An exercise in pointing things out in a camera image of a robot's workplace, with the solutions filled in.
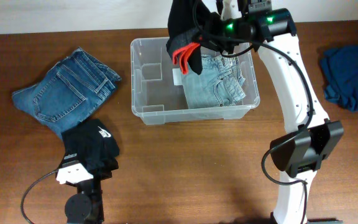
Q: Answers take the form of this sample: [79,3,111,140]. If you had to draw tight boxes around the black garment with red trim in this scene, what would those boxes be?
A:
[166,0,221,75]

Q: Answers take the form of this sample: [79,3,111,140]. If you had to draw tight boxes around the light blue jeans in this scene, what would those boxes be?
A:
[181,55,246,109]

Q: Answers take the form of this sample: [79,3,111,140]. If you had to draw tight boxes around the clear plastic storage bin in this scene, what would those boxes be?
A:
[131,37,260,125]

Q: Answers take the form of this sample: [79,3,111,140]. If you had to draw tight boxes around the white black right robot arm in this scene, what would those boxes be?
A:
[201,1,344,224]

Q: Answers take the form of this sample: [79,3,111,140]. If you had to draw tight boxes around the white label in bin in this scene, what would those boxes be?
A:
[172,68,183,86]

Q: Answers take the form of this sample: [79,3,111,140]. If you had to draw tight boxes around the dark blue folded shirt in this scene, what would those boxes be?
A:
[319,45,358,111]

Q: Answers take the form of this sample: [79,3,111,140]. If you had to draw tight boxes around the dark blue folded jeans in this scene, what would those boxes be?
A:
[12,47,121,138]

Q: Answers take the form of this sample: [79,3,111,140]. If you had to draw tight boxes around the black Nike garment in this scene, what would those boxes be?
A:
[62,119,119,179]

